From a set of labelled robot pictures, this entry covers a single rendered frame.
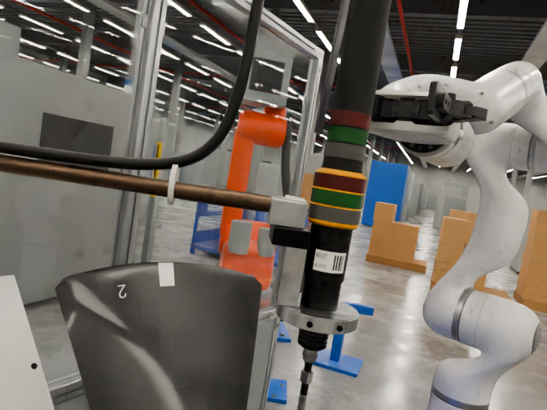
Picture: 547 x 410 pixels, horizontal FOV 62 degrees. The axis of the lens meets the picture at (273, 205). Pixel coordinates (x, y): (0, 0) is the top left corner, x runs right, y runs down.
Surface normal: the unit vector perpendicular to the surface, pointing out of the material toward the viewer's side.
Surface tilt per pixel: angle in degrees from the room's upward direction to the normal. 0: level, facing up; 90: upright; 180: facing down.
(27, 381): 50
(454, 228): 90
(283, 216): 90
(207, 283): 38
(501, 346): 91
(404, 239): 90
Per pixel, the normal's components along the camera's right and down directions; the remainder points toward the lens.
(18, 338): 0.75, -0.50
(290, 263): 0.07, 0.09
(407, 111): -0.51, -0.02
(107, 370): 0.10, -0.57
